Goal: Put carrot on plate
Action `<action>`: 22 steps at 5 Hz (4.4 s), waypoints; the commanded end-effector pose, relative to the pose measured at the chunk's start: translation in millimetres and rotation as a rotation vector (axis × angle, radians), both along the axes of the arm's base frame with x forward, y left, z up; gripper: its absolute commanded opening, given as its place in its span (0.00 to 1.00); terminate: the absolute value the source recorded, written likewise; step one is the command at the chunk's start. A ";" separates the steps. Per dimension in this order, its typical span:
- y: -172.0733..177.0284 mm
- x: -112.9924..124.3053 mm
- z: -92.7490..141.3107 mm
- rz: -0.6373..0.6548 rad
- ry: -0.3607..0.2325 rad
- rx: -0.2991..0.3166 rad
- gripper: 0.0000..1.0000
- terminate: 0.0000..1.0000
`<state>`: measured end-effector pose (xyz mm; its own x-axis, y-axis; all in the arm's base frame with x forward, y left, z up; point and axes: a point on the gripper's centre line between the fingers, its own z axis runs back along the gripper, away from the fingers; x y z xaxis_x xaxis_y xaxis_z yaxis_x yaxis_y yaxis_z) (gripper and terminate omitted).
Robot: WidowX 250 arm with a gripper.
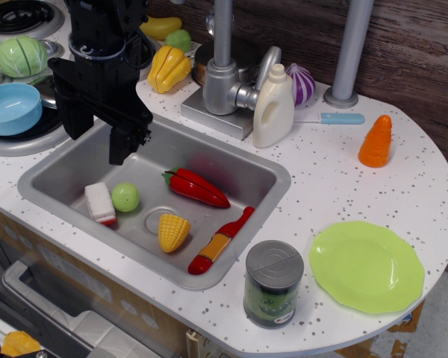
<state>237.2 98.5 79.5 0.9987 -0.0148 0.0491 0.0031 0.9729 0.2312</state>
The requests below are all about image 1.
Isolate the white red toy sponge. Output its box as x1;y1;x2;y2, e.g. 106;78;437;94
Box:
84;182;117;226

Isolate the blue handled toy knife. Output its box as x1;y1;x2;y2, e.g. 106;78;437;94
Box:
294;113;365;125

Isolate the yellow toy on floor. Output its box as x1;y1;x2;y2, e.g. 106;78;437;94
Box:
1;331;41;357

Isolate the light green plastic plate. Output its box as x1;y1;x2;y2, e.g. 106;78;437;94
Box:
309;222;425;314

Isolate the green toy cabbage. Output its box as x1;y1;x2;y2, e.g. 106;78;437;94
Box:
0;36;49;78

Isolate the silver toy faucet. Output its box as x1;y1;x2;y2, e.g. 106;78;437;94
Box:
181;0;281;140

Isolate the stove burner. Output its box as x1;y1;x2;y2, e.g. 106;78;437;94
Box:
0;107;69;157
0;1;68;43

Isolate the red toy ketchup bottle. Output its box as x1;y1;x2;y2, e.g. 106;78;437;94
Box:
187;207;255;275

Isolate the orange toy carrot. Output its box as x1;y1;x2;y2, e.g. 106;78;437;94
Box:
358;115;392;168

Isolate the yellow toy corn cob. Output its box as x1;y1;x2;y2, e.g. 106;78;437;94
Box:
158;213;190;254

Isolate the light blue toy bowl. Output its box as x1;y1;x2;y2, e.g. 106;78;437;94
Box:
0;83;43;136

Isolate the silver pot lid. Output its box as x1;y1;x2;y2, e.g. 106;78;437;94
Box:
30;75;57;110

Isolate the green toy can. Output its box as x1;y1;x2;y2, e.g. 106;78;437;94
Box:
243;240;305;328

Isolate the grey oven door handle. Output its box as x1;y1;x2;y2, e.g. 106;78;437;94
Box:
1;261;155;357

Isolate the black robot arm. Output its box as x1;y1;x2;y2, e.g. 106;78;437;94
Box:
48;1;153;165

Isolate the small green toy vegetable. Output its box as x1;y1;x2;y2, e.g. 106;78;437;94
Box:
165;29;192;52

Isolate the grey support pole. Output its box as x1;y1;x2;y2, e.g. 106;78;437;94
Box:
323;0;374;109

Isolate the silver toy pot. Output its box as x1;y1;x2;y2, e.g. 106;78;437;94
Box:
192;37;261;85

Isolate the red toy chili pepper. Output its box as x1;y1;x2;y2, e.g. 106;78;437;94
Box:
161;168;231;208

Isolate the yellow toy bell pepper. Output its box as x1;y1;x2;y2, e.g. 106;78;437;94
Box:
147;45;191;93

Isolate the green toy apple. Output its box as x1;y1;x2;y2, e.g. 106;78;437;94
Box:
111;182;140;213

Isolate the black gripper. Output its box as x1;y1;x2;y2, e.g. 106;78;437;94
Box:
48;51;152;166

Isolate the grey toy sink basin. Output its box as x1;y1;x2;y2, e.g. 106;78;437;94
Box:
18;116;291;290

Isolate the purple white toy onion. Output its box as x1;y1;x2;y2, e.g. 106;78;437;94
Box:
285;63;315;107

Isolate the back left stove burner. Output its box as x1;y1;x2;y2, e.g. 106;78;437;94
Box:
0;1;68;43

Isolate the yellow toy banana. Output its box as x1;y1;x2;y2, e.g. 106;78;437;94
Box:
140;16;182;40

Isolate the front left stove burner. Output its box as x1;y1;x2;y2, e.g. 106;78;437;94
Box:
0;107;69;157

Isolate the cream toy detergent bottle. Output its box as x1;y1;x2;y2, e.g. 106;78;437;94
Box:
252;63;294;148

